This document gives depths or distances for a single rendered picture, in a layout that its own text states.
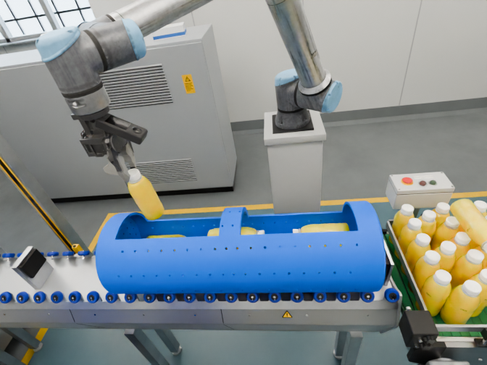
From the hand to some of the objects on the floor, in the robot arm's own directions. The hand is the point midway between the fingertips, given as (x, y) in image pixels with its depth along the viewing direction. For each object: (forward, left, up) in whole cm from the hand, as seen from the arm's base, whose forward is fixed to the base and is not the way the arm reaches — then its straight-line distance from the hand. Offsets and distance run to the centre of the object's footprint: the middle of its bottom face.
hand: (132, 173), depth 81 cm
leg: (+10, -36, -142) cm, 147 cm away
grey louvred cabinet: (-174, -123, -141) cm, 255 cm away
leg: (-4, -36, -142) cm, 147 cm away
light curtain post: (-30, -81, -141) cm, 165 cm away
